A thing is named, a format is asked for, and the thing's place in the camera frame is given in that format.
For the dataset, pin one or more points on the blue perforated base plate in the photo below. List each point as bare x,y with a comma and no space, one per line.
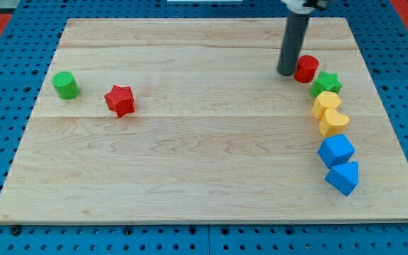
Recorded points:
26,49

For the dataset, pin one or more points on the blue cube block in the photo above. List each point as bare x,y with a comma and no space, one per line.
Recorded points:
336,150

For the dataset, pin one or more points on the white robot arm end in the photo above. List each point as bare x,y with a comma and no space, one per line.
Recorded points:
307,6

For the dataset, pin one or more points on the green star block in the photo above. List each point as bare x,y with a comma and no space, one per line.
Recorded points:
326,82

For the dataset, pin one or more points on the blue triangle block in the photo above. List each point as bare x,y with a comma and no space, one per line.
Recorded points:
344,177

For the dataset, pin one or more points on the green cylinder block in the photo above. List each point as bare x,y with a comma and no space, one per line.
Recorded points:
65,85

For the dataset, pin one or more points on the yellow hexagon block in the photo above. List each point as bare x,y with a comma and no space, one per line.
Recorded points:
323,101

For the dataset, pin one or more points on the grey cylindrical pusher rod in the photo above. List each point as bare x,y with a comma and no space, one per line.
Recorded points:
294,34

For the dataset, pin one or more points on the yellow heart block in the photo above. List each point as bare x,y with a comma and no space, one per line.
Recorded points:
333,123

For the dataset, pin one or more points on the red star block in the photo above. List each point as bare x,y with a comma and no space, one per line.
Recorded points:
120,100

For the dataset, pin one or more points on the red cylinder block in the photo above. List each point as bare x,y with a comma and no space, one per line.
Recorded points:
306,68

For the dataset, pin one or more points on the wooden board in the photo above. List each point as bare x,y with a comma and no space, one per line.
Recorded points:
217,136

